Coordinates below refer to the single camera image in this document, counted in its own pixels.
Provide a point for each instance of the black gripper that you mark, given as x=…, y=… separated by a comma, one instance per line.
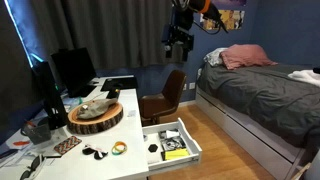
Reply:
x=182, y=38

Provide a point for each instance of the white desk drawer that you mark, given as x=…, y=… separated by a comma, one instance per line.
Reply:
x=173, y=164

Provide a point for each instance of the white patterned pillow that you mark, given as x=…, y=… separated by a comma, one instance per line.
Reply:
x=215, y=56

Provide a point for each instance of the brown leather chair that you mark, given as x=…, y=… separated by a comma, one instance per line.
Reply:
x=156, y=103

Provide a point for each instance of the black mouse pad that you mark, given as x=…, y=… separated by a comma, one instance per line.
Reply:
x=126, y=83

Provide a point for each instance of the wide grey curtain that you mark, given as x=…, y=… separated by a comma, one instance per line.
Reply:
x=116, y=33

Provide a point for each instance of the yellow basketball poster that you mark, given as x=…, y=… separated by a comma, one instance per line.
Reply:
x=233, y=20

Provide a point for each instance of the pink pillow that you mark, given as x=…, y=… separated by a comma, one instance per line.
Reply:
x=245, y=56

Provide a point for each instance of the purple poster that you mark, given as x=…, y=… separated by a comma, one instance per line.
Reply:
x=230, y=2

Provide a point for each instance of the small white card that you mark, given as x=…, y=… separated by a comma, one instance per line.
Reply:
x=131, y=113

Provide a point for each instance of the black handheld device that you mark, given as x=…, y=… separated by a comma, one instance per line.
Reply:
x=113, y=94

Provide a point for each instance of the white desk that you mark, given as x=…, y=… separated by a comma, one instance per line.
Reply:
x=126, y=133

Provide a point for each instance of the black hexagon item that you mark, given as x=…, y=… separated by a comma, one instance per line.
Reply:
x=153, y=147

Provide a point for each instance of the grey cap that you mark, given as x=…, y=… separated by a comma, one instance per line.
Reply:
x=95, y=108

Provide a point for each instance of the yellow cloth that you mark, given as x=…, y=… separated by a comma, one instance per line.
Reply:
x=176, y=154

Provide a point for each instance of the black computer monitor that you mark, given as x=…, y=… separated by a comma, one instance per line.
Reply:
x=75, y=70

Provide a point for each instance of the yellow wristband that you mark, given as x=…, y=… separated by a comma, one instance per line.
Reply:
x=124, y=144

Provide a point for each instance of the round wood slab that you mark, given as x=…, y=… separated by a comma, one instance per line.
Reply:
x=96, y=124

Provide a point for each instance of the small green bottle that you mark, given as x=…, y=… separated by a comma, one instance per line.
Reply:
x=80, y=100

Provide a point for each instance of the white flat box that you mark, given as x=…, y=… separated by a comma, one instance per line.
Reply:
x=152, y=158

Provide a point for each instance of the green wristband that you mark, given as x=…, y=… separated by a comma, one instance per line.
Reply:
x=114, y=152

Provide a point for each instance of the black sunglasses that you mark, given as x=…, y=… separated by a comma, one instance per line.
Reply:
x=98, y=154

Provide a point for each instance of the black computer tower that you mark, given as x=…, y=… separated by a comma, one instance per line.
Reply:
x=50, y=96

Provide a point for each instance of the white blanket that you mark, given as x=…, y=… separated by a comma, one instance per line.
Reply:
x=308, y=77

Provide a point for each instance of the small black object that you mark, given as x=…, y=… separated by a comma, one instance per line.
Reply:
x=316, y=70

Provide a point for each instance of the colourful patterned phone case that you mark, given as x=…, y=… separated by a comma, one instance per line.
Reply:
x=67, y=144

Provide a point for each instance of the black mesh pen holder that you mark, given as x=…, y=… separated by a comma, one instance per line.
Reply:
x=38, y=134

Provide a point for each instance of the narrow dark curtain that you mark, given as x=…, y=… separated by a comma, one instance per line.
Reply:
x=13, y=83

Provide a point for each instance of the wooden stick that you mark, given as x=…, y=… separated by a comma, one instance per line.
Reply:
x=301, y=171

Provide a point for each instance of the orange marker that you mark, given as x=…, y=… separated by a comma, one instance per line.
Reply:
x=21, y=143

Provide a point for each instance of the black and white glasses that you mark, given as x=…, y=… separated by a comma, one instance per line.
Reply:
x=31, y=166

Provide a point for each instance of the white papers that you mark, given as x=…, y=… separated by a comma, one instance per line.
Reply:
x=13, y=156

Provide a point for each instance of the white wall outlet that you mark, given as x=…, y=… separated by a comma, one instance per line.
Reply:
x=192, y=86
x=184, y=87

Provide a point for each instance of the white bed frame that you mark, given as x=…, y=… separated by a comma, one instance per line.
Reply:
x=240, y=133

